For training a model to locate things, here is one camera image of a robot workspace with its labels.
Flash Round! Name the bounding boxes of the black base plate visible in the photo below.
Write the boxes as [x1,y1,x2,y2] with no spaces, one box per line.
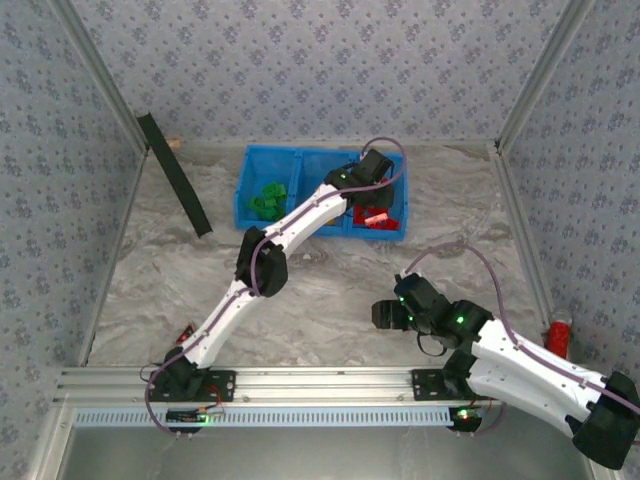
[144,368,237,403]
[411,368,454,403]

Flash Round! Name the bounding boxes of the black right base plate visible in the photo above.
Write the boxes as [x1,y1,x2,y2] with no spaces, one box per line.
[411,368,454,403]

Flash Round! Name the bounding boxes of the circuit board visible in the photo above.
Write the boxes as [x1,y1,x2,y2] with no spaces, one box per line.
[448,405,485,431]
[166,407,225,425]

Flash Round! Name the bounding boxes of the right circuit board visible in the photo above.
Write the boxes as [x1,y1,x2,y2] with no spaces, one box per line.
[448,405,485,431]

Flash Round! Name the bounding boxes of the aluminium front rail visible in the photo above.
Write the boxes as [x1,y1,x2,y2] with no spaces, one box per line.
[53,366,506,405]

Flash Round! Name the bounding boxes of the aluminium front post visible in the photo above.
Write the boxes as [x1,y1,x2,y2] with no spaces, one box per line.
[24,402,76,480]

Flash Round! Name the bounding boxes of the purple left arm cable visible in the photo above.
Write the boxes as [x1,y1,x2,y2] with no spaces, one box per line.
[143,137,407,437]

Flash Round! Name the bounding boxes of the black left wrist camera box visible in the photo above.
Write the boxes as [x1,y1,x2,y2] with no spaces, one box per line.
[355,149,395,184]

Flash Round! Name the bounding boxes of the aluminium side rail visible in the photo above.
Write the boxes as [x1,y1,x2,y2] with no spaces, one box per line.
[492,144,564,326]
[77,147,151,369]

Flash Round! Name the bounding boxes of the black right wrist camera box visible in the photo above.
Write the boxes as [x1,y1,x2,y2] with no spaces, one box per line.
[393,273,441,321]

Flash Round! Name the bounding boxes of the aluminium corner post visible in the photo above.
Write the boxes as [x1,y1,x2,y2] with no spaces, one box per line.
[494,0,599,154]
[47,0,151,154]

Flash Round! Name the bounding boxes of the left circuit board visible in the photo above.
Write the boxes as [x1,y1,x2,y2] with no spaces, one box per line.
[166,407,225,425]

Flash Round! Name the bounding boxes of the black cable channel strip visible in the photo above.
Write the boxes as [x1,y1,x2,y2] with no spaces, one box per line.
[135,112,214,239]

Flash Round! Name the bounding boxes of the aluminium back rail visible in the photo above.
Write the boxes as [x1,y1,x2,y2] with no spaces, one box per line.
[177,139,496,150]

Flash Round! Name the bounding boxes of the red glitter roller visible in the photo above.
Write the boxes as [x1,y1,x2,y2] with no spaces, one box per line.
[546,310,572,360]

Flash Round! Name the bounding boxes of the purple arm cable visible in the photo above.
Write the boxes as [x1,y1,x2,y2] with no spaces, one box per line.
[143,137,407,437]
[402,242,640,437]

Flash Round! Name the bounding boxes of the grey metal tray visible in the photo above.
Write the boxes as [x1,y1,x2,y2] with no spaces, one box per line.
[49,424,596,480]

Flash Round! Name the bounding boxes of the blue three-compartment bin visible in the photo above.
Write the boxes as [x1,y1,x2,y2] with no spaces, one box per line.
[232,144,411,243]

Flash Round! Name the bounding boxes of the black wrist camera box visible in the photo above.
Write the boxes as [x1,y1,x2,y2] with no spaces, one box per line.
[393,273,441,321]
[355,149,395,184]

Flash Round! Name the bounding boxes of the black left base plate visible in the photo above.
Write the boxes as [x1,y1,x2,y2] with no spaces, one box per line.
[144,368,237,403]

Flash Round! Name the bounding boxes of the light blue slotted duct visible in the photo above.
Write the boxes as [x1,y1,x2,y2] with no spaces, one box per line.
[72,405,454,429]

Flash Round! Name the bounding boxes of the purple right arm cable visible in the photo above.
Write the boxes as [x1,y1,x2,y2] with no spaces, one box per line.
[402,242,640,437]

